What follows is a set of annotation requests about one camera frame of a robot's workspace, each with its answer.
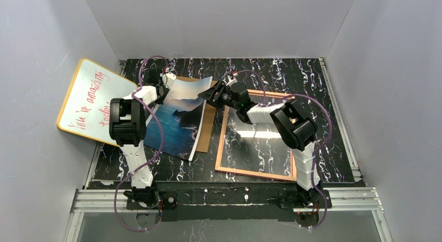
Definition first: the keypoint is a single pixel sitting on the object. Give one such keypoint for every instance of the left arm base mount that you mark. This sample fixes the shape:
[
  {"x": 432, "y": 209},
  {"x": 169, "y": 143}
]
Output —
[{"x": 146, "y": 199}]

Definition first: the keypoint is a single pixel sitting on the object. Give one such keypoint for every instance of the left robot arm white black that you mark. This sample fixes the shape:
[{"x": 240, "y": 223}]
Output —
[{"x": 127, "y": 125}]

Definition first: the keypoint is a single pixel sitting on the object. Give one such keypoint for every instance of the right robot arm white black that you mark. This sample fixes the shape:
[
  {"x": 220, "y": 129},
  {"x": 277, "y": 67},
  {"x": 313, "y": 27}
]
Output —
[{"x": 296, "y": 128}]

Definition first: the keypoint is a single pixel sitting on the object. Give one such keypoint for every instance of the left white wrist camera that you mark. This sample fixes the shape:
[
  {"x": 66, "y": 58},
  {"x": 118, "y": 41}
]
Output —
[{"x": 168, "y": 80}]

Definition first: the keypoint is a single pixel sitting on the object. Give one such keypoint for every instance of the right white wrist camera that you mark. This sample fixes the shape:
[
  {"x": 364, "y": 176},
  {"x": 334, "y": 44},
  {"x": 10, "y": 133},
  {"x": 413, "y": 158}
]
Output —
[{"x": 231, "y": 79}]

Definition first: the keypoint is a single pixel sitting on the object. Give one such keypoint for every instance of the pink wooden picture frame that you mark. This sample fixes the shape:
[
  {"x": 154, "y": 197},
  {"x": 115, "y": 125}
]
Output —
[{"x": 221, "y": 157}]

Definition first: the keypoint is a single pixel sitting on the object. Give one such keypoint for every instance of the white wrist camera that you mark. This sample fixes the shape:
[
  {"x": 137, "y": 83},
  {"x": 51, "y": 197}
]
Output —
[
  {"x": 231, "y": 79},
  {"x": 168, "y": 80}
]

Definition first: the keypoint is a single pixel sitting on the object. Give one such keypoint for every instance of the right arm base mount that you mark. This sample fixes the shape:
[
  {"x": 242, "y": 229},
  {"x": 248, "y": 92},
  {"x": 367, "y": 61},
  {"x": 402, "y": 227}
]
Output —
[{"x": 309, "y": 202}]

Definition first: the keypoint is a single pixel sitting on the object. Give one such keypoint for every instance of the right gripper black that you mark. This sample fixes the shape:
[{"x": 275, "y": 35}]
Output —
[{"x": 218, "y": 92}]

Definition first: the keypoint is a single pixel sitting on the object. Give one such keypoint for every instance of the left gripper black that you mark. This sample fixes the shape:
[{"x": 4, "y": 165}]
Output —
[{"x": 160, "y": 91}]

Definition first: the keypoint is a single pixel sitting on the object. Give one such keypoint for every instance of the yellow-framed whiteboard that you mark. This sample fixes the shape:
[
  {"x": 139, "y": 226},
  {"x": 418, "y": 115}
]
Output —
[{"x": 86, "y": 108}]

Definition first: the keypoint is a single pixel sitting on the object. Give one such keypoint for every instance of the brown backing board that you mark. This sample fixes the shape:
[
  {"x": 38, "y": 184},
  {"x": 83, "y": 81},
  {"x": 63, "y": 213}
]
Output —
[{"x": 201, "y": 139}]

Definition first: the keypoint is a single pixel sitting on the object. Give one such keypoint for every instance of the seascape photo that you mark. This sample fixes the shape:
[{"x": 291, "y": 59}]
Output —
[{"x": 176, "y": 138}]

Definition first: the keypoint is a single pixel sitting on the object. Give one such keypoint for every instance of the aluminium rail front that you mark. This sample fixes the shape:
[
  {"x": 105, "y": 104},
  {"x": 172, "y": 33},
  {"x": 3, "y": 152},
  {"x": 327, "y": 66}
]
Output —
[{"x": 217, "y": 201}]

